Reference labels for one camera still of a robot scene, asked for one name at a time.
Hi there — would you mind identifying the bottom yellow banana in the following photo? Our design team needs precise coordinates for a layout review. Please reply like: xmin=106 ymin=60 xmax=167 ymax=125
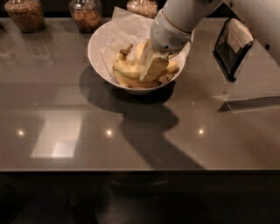
xmin=115 ymin=73 xmax=161 ymax=88

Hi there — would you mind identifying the white crumpled paper liner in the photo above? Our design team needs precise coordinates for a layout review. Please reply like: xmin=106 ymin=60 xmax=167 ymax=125
xmin=101 ymin=9 xmax=190 ymax=89

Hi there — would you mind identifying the middle glass jar of nuts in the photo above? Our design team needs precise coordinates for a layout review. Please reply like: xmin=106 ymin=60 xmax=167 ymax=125
xmin=69 ymin=0 xmax=102 ymax=33

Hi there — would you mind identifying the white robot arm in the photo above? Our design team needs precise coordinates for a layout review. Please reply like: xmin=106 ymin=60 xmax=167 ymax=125
xmin=150 ymin=0 xmax=280 ymax=65

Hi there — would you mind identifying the glass jar of nuts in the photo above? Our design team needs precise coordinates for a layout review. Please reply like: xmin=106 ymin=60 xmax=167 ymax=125
xmin=69 ymin=0 xmax=102 ymax=33
xmin=4 ymin=0 xmax=45 ymax=33

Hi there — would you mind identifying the left glass jar of nuts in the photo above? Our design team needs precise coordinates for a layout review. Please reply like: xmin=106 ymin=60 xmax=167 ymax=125
xmin=4 ymin=0 xmax=45 ymax=33

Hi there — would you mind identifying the right glass jar of grains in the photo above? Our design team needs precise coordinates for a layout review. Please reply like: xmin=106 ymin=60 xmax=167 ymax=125
xmin=126 ymin=0 xmax=158 ymax=19

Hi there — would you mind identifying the white ceramic bowl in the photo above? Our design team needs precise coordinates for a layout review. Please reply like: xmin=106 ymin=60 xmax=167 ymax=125
xmin=87 ymin=19 xmax=190 ymax=95

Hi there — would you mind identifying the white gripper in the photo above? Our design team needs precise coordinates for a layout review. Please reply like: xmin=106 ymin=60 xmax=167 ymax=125
xmin=138 ymin=10 xmax=192 ymax=82

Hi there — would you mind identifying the black napkin holder with napkins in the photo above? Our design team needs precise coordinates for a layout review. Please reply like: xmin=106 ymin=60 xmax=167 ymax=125
xmin=213 ymin=18 xmax=255 ymax=82

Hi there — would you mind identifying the curved middle yellow banana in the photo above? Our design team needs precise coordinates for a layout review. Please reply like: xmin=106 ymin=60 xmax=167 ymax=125
xmin=135 ymin=41 xmax=150 ymax=65

